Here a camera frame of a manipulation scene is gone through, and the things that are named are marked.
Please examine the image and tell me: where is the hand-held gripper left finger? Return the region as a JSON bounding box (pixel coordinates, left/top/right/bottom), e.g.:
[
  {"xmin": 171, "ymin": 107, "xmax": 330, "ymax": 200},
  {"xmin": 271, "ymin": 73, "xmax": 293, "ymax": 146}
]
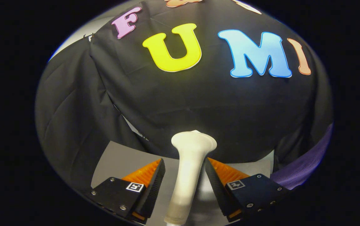
[{"xmin": 85, "ymin": 158, "xmax": 166, "ymax": 224}]

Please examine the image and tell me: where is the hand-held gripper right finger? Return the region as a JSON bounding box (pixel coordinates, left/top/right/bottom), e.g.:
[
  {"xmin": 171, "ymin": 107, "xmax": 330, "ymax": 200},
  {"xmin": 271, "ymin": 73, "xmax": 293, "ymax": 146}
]
[{"xmin": 205, "ymin": 157, "xmax": 291, "ymax": 223}]

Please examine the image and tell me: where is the white garment steamer head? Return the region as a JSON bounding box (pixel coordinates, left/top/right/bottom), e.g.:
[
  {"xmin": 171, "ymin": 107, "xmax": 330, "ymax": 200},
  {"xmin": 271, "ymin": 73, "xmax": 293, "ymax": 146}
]
[{"xmin": 164, "ymin": 130, "xmax": 217, "ymax": 225}]

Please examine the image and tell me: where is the purple corduroy jacket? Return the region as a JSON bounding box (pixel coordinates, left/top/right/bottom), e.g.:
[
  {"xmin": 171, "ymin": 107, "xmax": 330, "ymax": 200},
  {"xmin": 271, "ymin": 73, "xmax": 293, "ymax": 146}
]
[{"xmin": 269, "ymin": 123, "xmax": 334, "ymax": 191}]

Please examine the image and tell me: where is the grey drawer cabinet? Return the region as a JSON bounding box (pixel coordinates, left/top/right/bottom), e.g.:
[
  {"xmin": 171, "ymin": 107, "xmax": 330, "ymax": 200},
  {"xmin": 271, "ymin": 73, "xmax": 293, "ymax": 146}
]
[{"xmin": 91, "ymin": 141, "xmax": 275, "ymax": 226}]

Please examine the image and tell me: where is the black backdrop cloth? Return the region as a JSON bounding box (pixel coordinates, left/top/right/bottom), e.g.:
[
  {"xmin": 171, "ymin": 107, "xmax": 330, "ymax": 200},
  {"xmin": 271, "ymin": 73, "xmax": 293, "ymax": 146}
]
[{"xmin": 35, "ymin": 0, "xmax": 334, "ymax": 192}]

